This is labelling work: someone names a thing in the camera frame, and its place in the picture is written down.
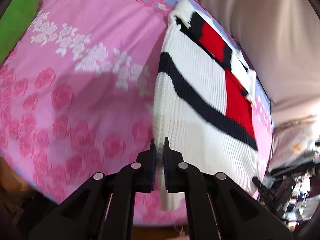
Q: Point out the white knit sweater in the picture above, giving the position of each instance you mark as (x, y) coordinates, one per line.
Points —
(204, 97)

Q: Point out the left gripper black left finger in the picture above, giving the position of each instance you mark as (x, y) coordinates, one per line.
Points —
(103, 206)

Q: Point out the pink floral bed sheet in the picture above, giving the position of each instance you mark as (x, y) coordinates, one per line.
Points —
(77, 90)

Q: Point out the green pillow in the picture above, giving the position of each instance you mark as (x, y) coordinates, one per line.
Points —
(16, 16)

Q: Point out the beige curtain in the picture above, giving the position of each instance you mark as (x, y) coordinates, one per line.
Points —
(281, 40)

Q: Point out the light floral fabric bundle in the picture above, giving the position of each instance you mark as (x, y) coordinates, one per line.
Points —
(291, 140)

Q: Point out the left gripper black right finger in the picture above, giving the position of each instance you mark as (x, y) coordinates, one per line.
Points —
(217, 207)

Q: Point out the black device with cables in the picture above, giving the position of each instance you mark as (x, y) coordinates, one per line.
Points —
(275, 200)

